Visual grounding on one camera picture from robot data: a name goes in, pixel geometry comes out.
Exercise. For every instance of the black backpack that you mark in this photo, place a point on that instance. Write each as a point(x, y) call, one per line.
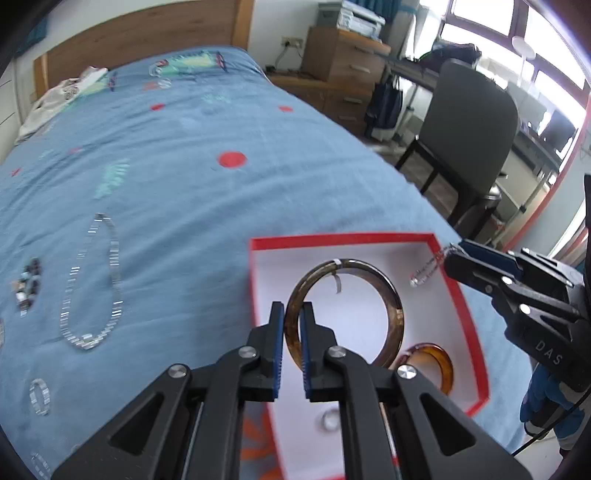
point(452, 53)

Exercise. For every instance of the wall power outlet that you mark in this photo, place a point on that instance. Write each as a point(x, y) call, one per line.
point(293, 42)

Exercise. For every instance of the low wooden cabinet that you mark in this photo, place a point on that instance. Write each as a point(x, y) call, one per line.
point(337, 101)

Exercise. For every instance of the desk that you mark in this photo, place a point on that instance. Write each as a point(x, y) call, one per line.
point(531, 143)

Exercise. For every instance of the person's right hand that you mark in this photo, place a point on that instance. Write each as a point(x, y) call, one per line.
point(538, 397)

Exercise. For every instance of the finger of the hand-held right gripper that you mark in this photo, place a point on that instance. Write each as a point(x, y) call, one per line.
point(489, 256)
point(471, 272)

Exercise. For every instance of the teal curtain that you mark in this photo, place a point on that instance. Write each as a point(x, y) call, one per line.
point(37, 34)

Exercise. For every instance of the red jewelry box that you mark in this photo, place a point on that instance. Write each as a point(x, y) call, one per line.
point(277, 277)

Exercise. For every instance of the wooden bed headboard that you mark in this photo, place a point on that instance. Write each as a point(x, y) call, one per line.
point(138, 37)

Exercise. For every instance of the navy tote bag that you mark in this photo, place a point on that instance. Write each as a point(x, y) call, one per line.
point(385, 108)

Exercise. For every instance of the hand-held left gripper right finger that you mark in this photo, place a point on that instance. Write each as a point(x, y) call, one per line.
point(306, 360)

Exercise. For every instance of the amber bangle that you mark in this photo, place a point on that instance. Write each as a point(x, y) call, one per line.
point(445, 364)

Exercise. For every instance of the blue printed blanket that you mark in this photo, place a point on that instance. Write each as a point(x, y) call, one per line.
point(184, 207)

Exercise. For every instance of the white garment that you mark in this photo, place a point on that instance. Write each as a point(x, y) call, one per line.
point(51, 106)

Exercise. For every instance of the dark tortoiseshell bangle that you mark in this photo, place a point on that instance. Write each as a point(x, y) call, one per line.
point(397, 318)

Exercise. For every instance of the computer monitor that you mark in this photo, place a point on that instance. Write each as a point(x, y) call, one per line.
point(558, 131)

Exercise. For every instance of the grey chair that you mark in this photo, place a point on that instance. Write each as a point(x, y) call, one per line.
point(471, 124)

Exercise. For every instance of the white round lamp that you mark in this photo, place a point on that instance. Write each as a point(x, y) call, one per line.
point(524, 46)

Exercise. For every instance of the white wardrobe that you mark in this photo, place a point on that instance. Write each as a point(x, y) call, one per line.
point(9, 101)

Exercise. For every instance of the white printer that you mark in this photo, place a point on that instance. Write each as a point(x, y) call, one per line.
point(360, 21)

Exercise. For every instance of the wooden drawer chest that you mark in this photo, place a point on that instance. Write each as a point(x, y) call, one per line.
point(351, 55)

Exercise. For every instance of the window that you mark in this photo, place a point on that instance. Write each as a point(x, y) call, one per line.
point(498, 18)

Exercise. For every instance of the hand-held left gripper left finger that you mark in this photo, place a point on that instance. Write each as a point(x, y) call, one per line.
point(276, 355)

